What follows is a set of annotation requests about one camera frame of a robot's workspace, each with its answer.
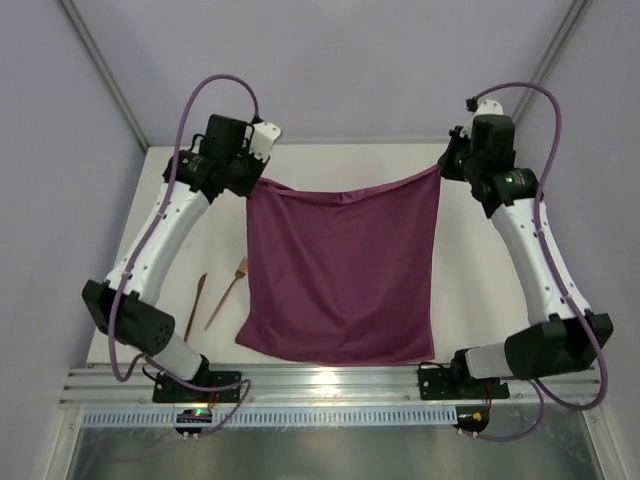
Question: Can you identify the purple cloth napkin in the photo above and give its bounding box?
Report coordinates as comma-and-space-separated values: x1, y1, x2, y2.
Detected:
236, 168, 441, 366

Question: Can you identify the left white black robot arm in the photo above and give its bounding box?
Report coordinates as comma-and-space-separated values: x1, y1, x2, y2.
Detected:
82, 115, 282, 393

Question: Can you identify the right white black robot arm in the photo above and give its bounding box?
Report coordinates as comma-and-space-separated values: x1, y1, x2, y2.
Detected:
438, 113, 613, 392

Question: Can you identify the copper fork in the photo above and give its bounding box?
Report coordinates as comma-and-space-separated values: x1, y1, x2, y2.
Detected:
204, 256, 248, 331

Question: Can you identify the copper knife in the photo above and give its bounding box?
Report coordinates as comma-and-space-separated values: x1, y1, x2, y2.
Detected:
183, 273, 207, 342

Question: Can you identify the right black controller board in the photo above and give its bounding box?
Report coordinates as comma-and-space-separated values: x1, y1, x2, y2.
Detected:
454, 408, 490, 436

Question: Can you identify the black controller board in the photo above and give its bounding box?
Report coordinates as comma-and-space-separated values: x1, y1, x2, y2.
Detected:
454, 408, 490, 436
173, 408, 213, 438

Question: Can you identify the left black controller board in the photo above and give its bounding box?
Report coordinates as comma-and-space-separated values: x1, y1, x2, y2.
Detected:
173, 408, 213, 438

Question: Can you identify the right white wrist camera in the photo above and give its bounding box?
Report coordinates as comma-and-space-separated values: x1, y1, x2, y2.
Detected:
462, 99, 504, 137

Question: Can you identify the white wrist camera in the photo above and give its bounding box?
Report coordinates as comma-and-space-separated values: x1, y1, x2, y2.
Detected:
462, 99, 504, 137
249, 121, 282, 161

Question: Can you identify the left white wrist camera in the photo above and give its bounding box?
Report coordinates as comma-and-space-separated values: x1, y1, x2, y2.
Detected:
249, 121, 282, 161

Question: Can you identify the right aluminium corner post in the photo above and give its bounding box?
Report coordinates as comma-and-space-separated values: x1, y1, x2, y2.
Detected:
514, 0, 593, 123

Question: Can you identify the aluminium corner post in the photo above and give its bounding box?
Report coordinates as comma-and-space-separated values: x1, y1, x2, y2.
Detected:
514, 0, 593, 123
55, 0, 151, 152

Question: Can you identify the left aluminium corner post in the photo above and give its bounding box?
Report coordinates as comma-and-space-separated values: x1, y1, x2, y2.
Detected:
55, 0, 151, 152

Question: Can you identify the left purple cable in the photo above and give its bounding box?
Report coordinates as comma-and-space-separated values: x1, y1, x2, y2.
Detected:
109, 73, 261, 384

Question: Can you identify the purple cable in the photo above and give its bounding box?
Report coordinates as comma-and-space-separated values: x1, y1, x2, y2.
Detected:
109, 73, 261, 384
464, 81, 609, 409

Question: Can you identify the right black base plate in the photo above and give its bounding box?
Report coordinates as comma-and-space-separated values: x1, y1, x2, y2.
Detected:
417, 361, 510, 401

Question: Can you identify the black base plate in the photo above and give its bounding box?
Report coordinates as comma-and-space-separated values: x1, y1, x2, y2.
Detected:
417, 361, 510, 401
152, 370, 242, 404

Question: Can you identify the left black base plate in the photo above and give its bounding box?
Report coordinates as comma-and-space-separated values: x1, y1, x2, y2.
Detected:
152, 370, 242, 404

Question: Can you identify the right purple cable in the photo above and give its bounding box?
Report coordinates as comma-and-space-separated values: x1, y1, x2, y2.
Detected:
464, 81, 609, 409

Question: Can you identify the slotted grey cable duct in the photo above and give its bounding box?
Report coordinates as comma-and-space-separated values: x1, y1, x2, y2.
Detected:
81, 406, 457, 428

